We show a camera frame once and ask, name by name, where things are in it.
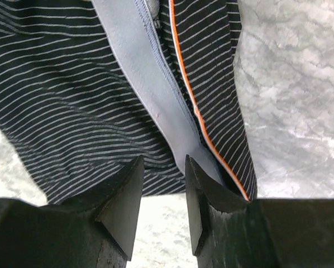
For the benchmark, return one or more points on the black striped underwear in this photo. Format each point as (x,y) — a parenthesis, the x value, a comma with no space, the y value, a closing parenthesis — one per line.
(72,116)

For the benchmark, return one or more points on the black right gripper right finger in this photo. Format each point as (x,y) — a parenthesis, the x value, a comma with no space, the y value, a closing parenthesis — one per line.
(227,231)

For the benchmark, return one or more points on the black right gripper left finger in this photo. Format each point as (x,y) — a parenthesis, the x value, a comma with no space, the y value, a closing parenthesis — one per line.
(96,228)

